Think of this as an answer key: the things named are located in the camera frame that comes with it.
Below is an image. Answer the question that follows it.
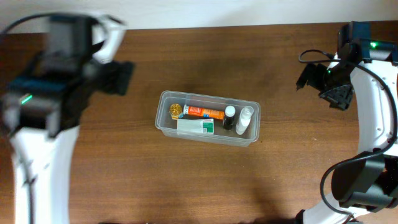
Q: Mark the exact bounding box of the white green medicine box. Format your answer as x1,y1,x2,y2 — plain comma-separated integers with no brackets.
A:
177,119,215,134

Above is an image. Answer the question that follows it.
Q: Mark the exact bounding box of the gold lidded small jar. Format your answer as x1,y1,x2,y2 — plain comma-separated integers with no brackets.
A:
169,104,183,120

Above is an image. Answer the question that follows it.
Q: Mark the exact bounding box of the orange tablet tube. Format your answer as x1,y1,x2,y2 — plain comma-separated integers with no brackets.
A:
183,105,224,120

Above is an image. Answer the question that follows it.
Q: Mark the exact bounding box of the white spray bottle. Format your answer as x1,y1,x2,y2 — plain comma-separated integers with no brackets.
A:
236,106,254,136

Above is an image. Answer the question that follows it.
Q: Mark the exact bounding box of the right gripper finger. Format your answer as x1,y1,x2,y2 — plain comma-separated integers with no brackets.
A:
319,84,354,111
296,63,326,91

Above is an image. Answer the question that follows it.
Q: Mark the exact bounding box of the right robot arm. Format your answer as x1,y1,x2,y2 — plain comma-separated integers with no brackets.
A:
295,22,397,223

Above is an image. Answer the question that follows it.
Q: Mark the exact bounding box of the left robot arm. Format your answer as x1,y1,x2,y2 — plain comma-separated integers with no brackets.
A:
1,12,134,223

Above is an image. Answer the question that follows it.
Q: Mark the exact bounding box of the clear plastic container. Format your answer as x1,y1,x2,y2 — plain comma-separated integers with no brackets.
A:
155,90,261,147

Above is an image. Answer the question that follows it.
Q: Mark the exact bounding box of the black bottle white cap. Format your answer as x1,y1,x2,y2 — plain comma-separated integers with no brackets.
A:
223,105,236,130

